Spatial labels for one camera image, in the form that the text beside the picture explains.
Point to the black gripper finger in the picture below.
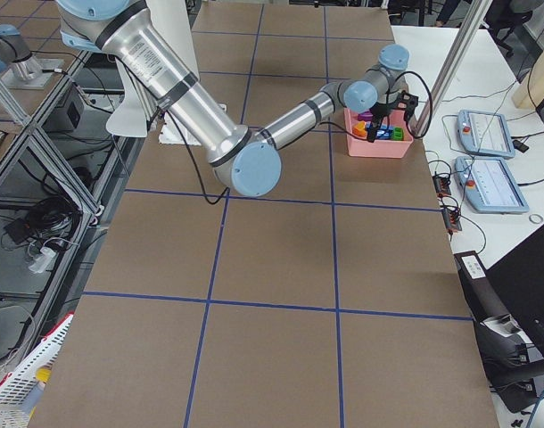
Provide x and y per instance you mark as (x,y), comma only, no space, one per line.
(372,129)
(408,114)

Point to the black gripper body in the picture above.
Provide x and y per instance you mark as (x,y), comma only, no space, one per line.
(378,110)

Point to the purple block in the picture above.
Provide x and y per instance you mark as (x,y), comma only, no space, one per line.
(365,116)

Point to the long blue studded block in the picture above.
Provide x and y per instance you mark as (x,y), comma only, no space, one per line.
(387,130)

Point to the orange block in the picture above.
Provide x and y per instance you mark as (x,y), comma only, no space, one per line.
(359,129)

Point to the green block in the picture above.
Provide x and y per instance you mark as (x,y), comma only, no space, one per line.
(397,134)

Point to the small blue block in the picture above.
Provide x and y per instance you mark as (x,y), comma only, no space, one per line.
(382,135)

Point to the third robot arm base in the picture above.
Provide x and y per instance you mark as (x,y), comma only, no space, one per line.
(19,66)

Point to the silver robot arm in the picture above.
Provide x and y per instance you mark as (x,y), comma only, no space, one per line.
(245,161)

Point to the pink plastic box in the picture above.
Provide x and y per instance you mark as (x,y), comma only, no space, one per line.
(358,146)

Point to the upper blue teach pendant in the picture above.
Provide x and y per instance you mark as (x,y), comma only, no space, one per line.
(484,133)

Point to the blue teach pendant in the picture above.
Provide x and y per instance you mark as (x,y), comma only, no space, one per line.
(484,133)
(488,185)

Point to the lower blue teach pendant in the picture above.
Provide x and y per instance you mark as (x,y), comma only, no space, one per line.
(488,185)

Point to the black office chair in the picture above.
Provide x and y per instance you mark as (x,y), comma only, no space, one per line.
(513,364)

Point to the white plastic basket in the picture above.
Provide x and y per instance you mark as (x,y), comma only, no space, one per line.
(21,390)

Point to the aluminium frame post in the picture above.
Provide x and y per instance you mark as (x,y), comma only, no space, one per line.
(471,23)

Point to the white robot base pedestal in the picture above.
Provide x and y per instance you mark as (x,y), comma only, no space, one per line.
(155,43)

